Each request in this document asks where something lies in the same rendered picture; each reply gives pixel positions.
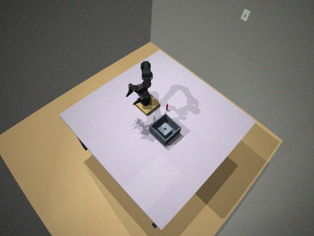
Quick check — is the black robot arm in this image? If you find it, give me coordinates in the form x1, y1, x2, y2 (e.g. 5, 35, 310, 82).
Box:
131, 61, 153, 106

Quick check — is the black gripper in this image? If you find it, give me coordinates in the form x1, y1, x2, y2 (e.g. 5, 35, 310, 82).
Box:
126, 83, 147, 105

